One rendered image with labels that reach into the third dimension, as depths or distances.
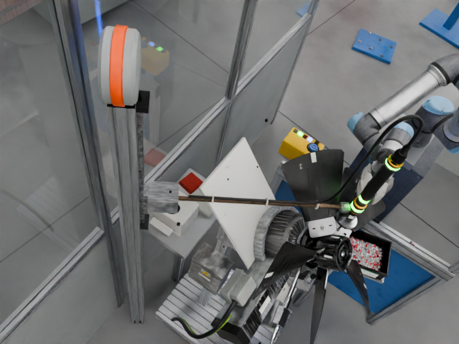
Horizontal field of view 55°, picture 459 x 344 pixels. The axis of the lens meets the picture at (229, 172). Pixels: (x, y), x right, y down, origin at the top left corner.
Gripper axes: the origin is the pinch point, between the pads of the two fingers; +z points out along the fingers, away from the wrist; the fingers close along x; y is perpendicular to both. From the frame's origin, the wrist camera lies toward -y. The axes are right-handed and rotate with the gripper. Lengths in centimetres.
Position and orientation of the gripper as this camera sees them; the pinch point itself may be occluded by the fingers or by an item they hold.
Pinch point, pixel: (367, 195)
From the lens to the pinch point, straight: 138.4
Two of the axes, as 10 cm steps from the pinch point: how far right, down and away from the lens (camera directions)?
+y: -1.6, 5.4, 8.3
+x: -8.2, -5.3, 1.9
